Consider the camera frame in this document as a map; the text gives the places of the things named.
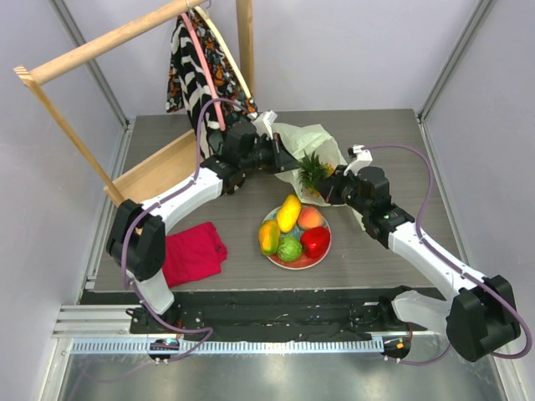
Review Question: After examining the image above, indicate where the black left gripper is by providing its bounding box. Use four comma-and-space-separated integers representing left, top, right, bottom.
239, 133, 300, 175

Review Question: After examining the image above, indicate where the light green plastic bag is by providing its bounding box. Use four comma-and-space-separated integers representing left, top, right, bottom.
272, 123, 348, 207

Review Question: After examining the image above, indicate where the orange pineapple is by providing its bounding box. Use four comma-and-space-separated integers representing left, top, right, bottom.
295, 151, 334, 203

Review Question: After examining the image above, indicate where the red bell pepper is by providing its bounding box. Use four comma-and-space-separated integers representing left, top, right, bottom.
300, 226, 331, 258

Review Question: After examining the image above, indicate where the green custard apple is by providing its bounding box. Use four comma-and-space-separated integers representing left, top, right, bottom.
277, 236, 303, 262

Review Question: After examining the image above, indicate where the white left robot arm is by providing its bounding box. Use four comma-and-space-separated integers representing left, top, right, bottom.
105, 122, 298, 333

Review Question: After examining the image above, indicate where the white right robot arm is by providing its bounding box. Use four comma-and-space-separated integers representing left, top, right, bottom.
314, 166, 522, 362

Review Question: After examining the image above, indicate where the orange peach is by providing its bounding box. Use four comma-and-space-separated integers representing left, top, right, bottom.
298, 206, 324, 231

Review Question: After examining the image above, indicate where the yellow lemon mango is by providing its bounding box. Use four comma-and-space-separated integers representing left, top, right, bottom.
276, 194, 302, 233

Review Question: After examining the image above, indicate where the yellow green mango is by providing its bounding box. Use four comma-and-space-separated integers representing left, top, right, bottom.
258, 220, 281, 256

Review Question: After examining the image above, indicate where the orange camouflage garment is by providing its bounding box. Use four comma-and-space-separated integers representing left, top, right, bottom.
188, 8, 257, 121

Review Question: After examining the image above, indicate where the red patterned plate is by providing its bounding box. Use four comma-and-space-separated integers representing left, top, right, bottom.
262, 206, 332, 271

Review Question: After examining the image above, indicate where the wooden clothes rack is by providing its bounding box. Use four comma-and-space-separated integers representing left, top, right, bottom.
13, 0, 257, 210

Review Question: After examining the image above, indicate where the black white zebra garment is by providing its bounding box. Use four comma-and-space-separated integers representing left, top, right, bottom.
166, 11, 221, 158

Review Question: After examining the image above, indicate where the magenta folded cloth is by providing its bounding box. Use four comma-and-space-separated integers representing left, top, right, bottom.
162, 222, 227, 288

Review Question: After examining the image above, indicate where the cream clothes hanger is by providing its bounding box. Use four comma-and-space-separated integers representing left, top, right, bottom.
195, 7, 252, 99

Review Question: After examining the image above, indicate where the pink clothes hanger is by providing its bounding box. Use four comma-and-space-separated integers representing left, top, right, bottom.
181, 13, 226, 130

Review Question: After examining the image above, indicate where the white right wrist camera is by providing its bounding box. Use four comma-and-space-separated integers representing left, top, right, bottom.
344, 145, 373, 175

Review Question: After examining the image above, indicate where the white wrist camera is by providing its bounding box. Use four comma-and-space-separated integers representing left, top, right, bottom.
252, 110, 278, 138
344, 145, 373, 175

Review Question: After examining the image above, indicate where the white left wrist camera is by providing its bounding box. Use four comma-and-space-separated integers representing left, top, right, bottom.
252, 110, 278, 138

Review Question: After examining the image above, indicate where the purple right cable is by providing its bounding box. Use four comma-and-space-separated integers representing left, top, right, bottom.
363, 144, 528, 367

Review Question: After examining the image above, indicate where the purple cable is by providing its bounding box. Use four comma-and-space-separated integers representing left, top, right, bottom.
120, 98, 252, 363
363, 144, 528, 367

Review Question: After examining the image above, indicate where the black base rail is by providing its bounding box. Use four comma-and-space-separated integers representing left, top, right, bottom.
129, 290, 427, 348

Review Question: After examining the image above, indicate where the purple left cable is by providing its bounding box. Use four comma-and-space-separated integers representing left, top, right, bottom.
120, 98, 252, 363

